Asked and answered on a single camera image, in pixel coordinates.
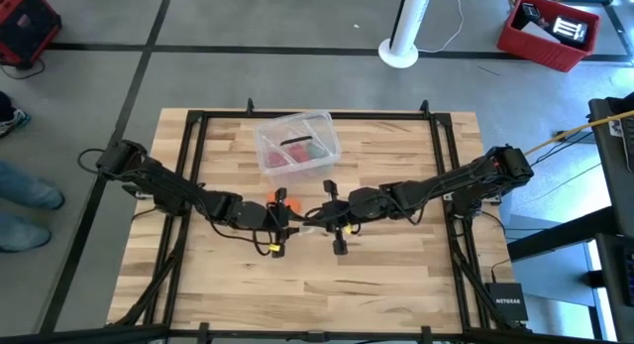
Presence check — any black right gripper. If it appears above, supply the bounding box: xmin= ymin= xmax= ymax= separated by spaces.
xmin=305 ymin=179 xmax=369 ymax=257

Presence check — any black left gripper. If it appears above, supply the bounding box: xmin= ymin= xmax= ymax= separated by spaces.
xmin=232 ymin=187 xmax=307 ymax=259

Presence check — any orange elastic bandage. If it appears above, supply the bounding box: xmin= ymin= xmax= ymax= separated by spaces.
xmin=265 ymin=191 xmax=303 ymax=214

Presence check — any red bandage roll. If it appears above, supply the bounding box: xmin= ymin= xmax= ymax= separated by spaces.
xmin=288 ymin=145 xmax=311 ymax=164

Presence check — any clear plastic storage bin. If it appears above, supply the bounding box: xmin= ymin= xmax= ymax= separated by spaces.
xmin=253 ymin=109 xmax=343 ymax=188

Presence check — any black Netgear router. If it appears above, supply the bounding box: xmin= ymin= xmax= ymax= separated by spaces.
xmin=483 ymin=282 xmax=530 ymax=323

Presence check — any white black pole stand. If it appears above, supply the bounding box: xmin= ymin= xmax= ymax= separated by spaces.
xmin=377 ymin=0 xmax=436 ymax=70

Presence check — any red plastic crate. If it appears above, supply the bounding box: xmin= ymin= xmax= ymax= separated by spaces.
xmin=496 ymin=0 xmax=601 ymax=73

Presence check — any small black device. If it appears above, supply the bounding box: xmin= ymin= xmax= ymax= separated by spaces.
xmin=518 ymin=2 xmax=542 ymax=24

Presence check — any black desk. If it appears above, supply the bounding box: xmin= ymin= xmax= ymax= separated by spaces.
xmin=507 ymin=93 xmax=634 ymax=344

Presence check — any black white striped device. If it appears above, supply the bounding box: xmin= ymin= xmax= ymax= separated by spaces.
xmin=550 ymin=15 xmax=590 ymax=50

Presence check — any red black equipment case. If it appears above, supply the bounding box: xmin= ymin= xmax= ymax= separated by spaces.
xmin=0 ymin=0 xmax=63 ymax=68

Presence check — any white cable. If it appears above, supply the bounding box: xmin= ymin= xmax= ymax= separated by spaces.
xmin=418 ymin=0 xmax=465 ymax=55

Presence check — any yellow cable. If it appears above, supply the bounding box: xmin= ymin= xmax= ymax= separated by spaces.
xmin=524 ymin=109 xmax=634 ymax=157

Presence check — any black floor cable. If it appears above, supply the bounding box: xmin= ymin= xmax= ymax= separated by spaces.
xmin=0 ymin=58 xmax=46 ymax=81

